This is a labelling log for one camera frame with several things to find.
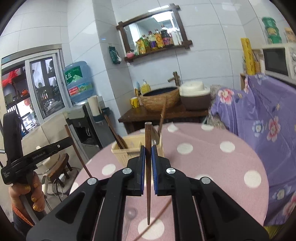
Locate hand with yellow nails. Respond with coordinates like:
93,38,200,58
9,172,46,212

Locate translucent plastic spoon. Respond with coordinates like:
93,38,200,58
122,207,137,240

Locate wooden stool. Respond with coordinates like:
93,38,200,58
36,151,72,187

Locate reddish brown wooden chopstick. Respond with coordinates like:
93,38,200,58
64,125,93,178

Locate pink polka dot tablecloth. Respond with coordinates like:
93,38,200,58
69,122,270,241

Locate water dispenser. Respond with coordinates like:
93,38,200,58
64,99,115,160

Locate beige perforated utensil holder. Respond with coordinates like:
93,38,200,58
111,134,165,167

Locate stainless steel spoon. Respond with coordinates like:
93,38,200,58
152,133,159,145

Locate paper cup stack holder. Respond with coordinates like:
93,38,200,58
87,95,110,123

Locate blue water bottle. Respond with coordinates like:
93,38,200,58
64,61,94,103

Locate white and brown rice cooker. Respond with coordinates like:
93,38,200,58
179,81,211,111

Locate purple floral cloth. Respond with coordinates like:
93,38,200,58
211,74,295,226

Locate yellow mug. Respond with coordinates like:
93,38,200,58
130,96,140,108

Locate woven basket sink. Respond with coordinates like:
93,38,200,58
139,86,180,112

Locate bronze faucet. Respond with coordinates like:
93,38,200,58
168,71,181,87

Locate yellow soap bottle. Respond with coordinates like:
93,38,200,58
140,80,151,95

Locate yellow paper roll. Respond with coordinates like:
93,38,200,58
240,38,256,75

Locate white microwave oven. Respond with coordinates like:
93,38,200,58
262,43,295,85

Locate wooden framed mirror shelf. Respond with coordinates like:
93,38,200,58
116,4,193,63

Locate green stacked containers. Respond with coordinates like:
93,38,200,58
261,17,282,44

